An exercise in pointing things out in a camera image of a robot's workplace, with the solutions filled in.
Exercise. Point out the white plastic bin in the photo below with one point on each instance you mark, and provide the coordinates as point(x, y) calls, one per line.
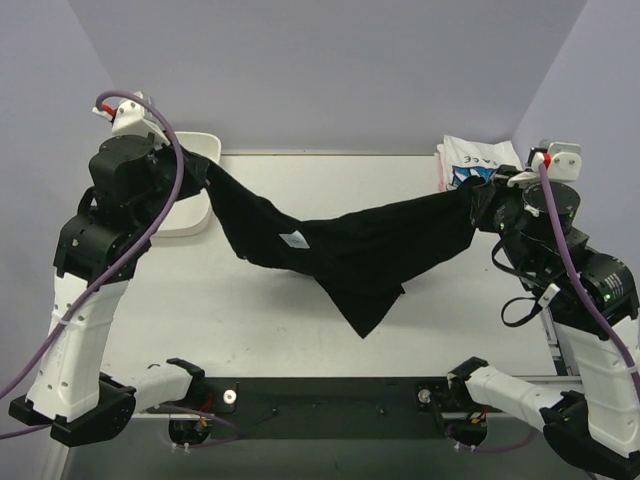
point(190, 216)

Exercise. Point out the black t shirt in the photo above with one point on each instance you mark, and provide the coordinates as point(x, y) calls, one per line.
point(360, 259)

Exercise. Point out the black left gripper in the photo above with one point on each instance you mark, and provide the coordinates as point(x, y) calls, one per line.
point(189, 167)

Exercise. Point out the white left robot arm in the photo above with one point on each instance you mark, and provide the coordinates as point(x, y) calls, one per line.
point(96, 257)

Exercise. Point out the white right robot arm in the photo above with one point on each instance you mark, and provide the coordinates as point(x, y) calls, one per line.
point(593, 302)

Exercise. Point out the white daisy print t shirt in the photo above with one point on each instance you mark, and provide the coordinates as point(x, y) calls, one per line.
point(463, 159)

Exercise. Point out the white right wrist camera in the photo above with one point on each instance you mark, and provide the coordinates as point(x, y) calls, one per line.
point(561, 160)

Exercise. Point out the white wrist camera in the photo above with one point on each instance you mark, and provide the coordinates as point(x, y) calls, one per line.
point(130, 118)
point(561, 160)

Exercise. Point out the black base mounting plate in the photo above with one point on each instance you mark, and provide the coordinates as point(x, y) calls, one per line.
point(360, 408)

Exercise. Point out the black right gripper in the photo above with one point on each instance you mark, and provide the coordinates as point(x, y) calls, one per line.
point(486, 201)

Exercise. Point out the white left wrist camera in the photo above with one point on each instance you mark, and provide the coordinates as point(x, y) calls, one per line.
point(130, 118)

